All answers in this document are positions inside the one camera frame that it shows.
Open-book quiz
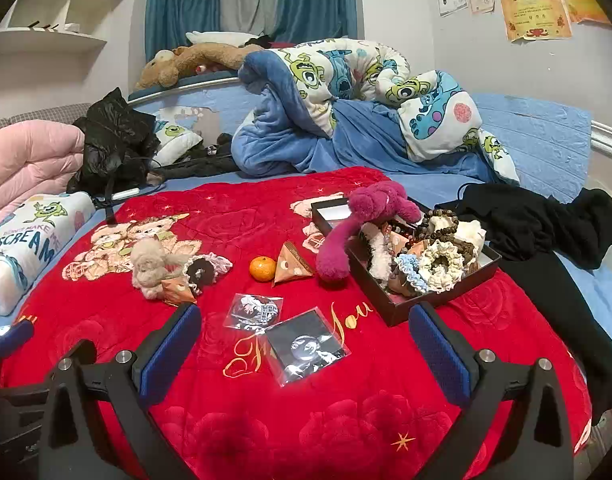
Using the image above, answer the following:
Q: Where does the black clothing pile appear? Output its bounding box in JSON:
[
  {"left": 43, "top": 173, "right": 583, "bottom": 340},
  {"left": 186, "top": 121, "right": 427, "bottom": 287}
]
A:
[{"left": 436, "top": 182, "right": 612, "bottom": 426}]

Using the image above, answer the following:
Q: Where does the orange tangerine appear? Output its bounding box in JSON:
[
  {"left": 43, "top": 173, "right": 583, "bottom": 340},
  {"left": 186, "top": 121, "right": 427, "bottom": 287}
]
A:
[{"left": 249, "top": 256, "right": 277, "bottom": 282}]

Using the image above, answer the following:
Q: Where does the red printed blanket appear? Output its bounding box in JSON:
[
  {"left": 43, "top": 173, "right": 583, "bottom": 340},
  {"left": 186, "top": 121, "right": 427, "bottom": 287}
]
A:
[{"left": 0, "top": 166, "right": 594, "bottom": 480}]

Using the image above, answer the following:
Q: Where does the white fuzzy scrunchie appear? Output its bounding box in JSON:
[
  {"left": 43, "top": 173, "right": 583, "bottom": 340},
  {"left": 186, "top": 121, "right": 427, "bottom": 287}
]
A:
[{"left": 368, "top": 240, "right": 397, "bottom": 281}]

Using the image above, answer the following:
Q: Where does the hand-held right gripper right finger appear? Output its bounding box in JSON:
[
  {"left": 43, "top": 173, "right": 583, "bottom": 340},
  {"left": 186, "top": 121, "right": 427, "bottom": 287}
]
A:
[{"left": 408, "top": 301, "right": 574, "bottom": 480}]

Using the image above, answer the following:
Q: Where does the brown plush dog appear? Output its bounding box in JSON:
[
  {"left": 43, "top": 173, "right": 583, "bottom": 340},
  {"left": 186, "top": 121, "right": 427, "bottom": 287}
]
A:
[{"left": 134, "top": 42, "right": 264, "bottom": 92}]

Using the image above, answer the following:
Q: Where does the white plush toy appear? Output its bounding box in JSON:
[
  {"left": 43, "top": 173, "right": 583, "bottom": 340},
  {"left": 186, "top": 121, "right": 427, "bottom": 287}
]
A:
[{"left": 186, "top": 29, "right": 259, "bottom": 47}]

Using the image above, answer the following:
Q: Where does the yellow certificate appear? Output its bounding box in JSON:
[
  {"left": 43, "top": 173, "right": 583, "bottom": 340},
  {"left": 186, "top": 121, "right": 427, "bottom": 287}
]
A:
[{"left": 500, "top": 0, "right": 573, "bottom": 42}]

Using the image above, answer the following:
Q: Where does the beige plush toy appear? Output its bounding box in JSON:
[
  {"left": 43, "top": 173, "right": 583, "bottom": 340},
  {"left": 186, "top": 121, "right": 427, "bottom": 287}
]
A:
[{"left": 130, "top": 237, "right": 189, "bottom": 302}]

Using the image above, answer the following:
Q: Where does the white wall shelf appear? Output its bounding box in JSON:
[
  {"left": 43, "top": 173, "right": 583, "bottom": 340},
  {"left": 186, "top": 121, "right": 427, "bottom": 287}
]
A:
[{"left": 0, "top": 0, "right": 146, "bottom": 56}]

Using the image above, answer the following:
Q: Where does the blue scrunchie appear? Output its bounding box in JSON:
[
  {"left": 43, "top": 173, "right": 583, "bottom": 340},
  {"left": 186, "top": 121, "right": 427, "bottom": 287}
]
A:
[{"left": 393, "top": 254, "right": 429, "bottom": 293}]

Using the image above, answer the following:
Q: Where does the black lace-trimmed scrunchie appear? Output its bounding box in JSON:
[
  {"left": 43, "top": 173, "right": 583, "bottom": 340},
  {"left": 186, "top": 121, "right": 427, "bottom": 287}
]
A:
[{"left": 186, "top": 257, "right": 217, "bottom": 288}]

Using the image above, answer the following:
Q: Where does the dark garment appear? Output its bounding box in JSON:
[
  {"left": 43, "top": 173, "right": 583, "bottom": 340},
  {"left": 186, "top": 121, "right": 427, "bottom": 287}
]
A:
[{"left": 153, "top": 135, "right": 247, "bottom": 181}]

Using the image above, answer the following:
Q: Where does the magenta plush toy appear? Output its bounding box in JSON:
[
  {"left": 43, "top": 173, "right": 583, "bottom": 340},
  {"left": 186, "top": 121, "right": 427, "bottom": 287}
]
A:
[{"left": 316, "top": 181, "right": 423, "bottom": 283}]

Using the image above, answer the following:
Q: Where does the round badge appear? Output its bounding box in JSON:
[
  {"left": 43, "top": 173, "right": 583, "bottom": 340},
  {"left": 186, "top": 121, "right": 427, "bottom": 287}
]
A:
[{"left": 226, "top": 292, "right": 284, "bottom": 333}]

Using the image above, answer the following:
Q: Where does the black puffer jacket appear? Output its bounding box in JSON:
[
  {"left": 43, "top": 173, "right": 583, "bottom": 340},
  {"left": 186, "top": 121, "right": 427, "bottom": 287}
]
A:
[{"left": 66, "top": 87, "right": 161, "bottom": 226}]

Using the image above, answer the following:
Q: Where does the blue curtain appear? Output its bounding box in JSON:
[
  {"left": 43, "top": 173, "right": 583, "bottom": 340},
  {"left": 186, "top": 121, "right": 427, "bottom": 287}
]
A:
[
  {"left": 276, "top": 0, "right": 359, "bottom": 43},
  {"left": 144, "top": 0, "right": 221, "bottom": 63}
]

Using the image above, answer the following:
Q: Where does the dark storage box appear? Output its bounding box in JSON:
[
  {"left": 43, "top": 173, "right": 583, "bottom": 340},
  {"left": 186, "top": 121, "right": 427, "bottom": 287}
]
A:
[{"left": 346, "top": 212, "right": 503, "bottom": 328}]

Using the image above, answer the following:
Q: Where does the wooden bead bracelet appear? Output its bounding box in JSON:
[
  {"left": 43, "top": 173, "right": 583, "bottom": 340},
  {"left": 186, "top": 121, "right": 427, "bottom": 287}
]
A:
[{"left": 417, "top": 209, "right": 459, "bottom": 246}]

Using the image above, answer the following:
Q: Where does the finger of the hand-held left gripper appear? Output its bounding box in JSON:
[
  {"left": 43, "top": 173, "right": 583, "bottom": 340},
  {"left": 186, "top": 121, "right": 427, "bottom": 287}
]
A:
[{"left": 0, "top": 319, "right": 35, "bottom": 361}]

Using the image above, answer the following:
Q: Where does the cream fluffy scrunchie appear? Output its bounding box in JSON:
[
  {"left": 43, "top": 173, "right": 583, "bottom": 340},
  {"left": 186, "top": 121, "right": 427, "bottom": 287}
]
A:
[{"left": 458, "top": 220, "right": 487, "bottom": 256}]

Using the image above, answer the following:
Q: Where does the black box lid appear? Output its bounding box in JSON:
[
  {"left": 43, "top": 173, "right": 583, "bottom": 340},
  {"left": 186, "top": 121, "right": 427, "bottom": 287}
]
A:
[{"left": 311, "top": 197, "right": 367, "bottom": 233}]

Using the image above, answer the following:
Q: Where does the small cartoon printed pillow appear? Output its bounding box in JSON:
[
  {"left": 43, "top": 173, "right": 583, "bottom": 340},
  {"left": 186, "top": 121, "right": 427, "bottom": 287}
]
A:
[{"left": 153, "top": 112, "right": 204, "bottom": 167}]

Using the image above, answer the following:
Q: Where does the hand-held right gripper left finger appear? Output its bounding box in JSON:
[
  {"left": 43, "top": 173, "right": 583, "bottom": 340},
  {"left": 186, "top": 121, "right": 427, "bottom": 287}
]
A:
[{"left": 38, "top": 304, "right": 203, "bottom": 480}]

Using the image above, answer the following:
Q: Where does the white cartoon printed pillow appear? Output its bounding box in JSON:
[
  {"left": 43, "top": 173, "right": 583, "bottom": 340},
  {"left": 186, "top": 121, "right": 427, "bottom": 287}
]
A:
[{"left": 0, "top": 191, "right": 97, "bottom": 317}]

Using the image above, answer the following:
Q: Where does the orange certificate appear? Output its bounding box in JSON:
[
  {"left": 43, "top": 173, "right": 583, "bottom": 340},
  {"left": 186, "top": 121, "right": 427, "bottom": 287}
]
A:
[{"left": 558, "top": 0, "right": 612, "bottom": 25}]

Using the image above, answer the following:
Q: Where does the pink quilt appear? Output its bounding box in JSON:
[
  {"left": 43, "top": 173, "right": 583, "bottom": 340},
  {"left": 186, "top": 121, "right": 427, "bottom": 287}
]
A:
[{"left": 0, "top": 119, "right": 86, "bottom": 233}]

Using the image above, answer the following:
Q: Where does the pink scrunchie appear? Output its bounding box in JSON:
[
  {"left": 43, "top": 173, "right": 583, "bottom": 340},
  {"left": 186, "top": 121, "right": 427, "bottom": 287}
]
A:
[{"left": 206, "top": 254, "right": 234, "bottom": 276}]

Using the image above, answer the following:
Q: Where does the blue cartoon printed duvet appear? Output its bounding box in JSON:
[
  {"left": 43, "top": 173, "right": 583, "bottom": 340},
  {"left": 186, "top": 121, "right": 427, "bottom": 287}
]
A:
[{"left": 232, "top": 36, "right": 521, "bottom": 186}]

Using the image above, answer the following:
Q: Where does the black card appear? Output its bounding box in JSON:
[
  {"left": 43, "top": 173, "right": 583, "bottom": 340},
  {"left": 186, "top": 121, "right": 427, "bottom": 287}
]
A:
[{"left": 263, "top": 306, "right": 351, "bottom": 388}]

